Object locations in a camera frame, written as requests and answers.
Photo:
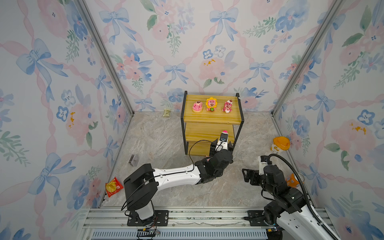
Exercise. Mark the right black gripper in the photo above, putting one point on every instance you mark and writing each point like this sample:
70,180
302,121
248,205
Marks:
255,174

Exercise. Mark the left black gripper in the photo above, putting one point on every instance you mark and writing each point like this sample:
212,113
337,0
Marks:
230,150

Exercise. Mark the pink bear figure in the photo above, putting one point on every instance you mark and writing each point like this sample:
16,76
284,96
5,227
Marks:
227,106

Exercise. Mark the sunflower pink bear toy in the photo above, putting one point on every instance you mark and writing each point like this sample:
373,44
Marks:
211,104

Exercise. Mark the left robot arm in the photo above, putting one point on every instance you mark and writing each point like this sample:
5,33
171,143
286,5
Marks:
141,186

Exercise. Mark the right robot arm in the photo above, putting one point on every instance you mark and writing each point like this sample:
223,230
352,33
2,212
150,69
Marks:
290,209

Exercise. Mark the orange soda can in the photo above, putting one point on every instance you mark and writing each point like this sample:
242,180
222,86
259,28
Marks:
292,181

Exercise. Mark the small grey box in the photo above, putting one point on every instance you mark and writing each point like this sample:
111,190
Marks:
133,161

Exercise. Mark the red snack bag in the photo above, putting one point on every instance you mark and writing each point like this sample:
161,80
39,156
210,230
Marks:
113,187

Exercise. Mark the wooden three-tier shelf black frame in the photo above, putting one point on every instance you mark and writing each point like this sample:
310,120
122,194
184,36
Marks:
200,129

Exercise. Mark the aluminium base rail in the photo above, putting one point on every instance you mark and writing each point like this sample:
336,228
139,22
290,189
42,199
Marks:
184,223

